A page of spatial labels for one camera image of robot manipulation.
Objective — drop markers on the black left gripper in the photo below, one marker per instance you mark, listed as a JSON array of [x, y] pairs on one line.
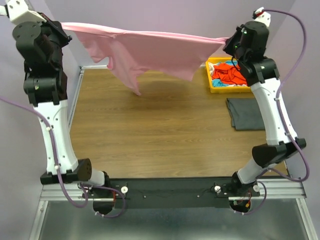
[[54, 26]]

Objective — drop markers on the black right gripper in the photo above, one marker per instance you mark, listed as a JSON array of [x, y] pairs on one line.
[[228, 47]]

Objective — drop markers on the pink t-shirt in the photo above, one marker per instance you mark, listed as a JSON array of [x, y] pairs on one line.
[[132, 53]]

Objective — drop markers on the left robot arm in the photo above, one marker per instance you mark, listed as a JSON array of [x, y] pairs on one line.
[[45, 84]]

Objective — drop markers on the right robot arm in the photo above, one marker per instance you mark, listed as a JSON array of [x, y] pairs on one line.
[[282, 141]]

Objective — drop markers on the orange t-shirt in bin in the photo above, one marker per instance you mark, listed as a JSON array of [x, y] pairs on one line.
[[238, 79]]

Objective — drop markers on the white cloth in bin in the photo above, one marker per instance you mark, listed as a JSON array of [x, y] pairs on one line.
[[211, 68]]

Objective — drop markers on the yellow plastic bin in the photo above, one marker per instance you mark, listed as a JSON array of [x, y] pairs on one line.
[[232, 89]]

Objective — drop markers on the blue t-shirt in bin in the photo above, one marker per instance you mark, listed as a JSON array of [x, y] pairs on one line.
[[223, 74]]

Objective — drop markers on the folded dark grey t-shirt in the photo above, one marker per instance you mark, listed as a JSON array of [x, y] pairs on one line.
[[245, 114]]

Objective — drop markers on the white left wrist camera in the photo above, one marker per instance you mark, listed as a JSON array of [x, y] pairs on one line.
[[20, 11]]

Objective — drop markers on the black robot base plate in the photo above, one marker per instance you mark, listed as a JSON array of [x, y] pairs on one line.
[[166, 193]]

